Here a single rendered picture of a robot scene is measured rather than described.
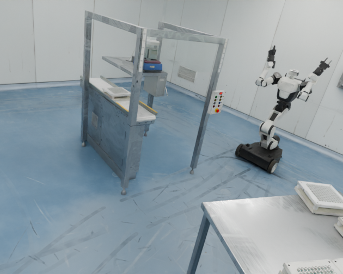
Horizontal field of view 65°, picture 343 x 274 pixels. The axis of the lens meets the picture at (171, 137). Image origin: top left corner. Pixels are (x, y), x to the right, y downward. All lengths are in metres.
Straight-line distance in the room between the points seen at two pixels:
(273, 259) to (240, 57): 4.89
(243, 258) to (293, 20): 4.68
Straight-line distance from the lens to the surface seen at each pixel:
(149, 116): 2.68
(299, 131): 5.53
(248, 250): 1.44
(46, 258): 2.40
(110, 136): 3.15
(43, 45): 5.83
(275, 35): 5.63
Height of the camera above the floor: 1.82
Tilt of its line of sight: 25 degrees down
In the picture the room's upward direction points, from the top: 11 degrees clockwise
